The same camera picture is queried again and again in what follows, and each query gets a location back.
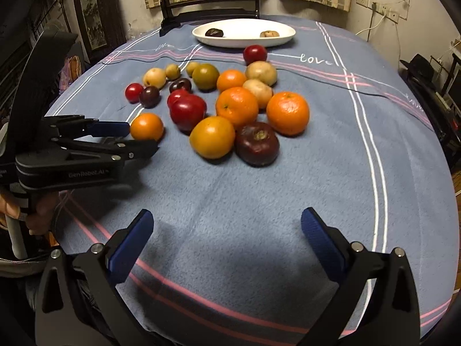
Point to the yellow orange citrus fruit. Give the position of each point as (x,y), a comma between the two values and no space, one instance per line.
(213,137)

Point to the beige potato fruit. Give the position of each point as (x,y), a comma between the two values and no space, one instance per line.
(260,90)
(263,71)

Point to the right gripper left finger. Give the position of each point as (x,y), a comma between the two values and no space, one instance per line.
(77,302)

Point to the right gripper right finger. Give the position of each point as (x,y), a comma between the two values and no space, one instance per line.
(392,315)

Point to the mandarin orange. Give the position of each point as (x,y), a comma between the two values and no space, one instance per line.
(238,105)
(288,113)

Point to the beige potato fruit front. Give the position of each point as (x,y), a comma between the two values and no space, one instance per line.
(260,90)

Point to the dark maroon mangosteen fruit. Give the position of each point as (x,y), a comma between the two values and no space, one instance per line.
(257,144)

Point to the green yellow citrus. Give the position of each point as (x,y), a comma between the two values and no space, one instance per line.
(205,77)

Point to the small longan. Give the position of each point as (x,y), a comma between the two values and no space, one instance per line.
(172,72)
(190,68)

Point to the dark cherry front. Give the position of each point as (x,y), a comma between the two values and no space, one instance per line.
(149,97)

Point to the person left hand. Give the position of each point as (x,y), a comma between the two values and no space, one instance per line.
(38,222)

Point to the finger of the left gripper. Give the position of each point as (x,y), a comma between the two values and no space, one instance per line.
(78,126)
(89,151)

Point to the yellow pale pear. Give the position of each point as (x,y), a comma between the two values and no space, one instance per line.
(155,77)

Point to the large beige round fruit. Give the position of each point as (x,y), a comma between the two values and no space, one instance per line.
(269,34)

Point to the beige potato fruit back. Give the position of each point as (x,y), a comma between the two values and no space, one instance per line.
(263,71)

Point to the red tomato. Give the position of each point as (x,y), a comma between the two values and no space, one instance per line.
(176,95)
(132,92)

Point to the dark framed painting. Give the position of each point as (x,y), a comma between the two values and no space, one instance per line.
(101,27)

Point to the large dark wrinkled fruit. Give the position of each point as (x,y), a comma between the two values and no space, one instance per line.
(214,32)

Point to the red plum near plate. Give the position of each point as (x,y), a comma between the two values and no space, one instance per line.
(254,53)

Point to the orange persimmon fruit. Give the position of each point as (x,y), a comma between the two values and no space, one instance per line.
(147,126)

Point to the large red plum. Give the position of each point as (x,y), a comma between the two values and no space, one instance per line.
(187,112)

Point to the wall power strip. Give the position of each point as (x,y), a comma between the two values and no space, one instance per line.
(381,8)

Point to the white oval plate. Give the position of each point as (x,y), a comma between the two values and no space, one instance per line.
(240,33)

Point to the dark cherry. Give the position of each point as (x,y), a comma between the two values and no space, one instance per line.
(149,97)
(181,83)

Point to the smooth small orange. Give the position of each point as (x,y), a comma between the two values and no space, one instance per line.
(230,78)

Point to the dark cherry back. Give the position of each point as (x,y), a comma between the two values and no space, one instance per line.
(181,83)

